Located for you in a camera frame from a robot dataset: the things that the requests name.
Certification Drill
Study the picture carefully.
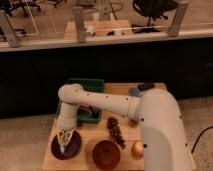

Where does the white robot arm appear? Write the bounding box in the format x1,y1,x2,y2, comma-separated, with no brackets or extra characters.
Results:
58,84,193,171

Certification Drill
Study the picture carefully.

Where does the brown wooden bowl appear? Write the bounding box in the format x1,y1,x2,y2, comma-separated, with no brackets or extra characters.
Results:
92,140,121,171

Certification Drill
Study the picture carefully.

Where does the green plastic tray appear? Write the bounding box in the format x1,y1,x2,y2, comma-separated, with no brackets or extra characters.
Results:
55,78,105,124

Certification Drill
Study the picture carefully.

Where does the black rectangular object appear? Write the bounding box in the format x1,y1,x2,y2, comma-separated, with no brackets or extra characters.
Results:
137,82,155,91

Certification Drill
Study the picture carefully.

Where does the right grey post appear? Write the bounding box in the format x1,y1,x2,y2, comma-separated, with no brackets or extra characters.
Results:
167,0,189,37

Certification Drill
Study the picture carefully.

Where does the left grey post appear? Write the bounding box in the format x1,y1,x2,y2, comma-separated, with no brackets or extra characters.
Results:
0,11,19,48

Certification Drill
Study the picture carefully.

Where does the black cable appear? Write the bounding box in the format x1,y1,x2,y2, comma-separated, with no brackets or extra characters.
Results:
190,125,213,154

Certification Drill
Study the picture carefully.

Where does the middle grey post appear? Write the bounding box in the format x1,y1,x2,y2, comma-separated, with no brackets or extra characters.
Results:
73,6,86,43

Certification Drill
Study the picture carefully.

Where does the black office chair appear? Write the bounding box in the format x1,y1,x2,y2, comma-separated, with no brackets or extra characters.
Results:
132,0,178,26

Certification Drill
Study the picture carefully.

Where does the wooden board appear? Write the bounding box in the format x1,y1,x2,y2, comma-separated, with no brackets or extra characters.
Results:
42,82,198,171

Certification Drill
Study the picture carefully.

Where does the bunch of dark grapes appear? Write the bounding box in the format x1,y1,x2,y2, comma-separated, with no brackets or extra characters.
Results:
107,117,126,149

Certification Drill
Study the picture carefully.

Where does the white towel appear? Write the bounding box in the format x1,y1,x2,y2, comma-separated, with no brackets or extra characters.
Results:
60,145,65,154

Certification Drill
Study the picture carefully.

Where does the grey post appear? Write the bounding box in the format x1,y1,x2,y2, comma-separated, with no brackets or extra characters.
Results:
167,0,189,37
0,11,19,48
73,6,86,43

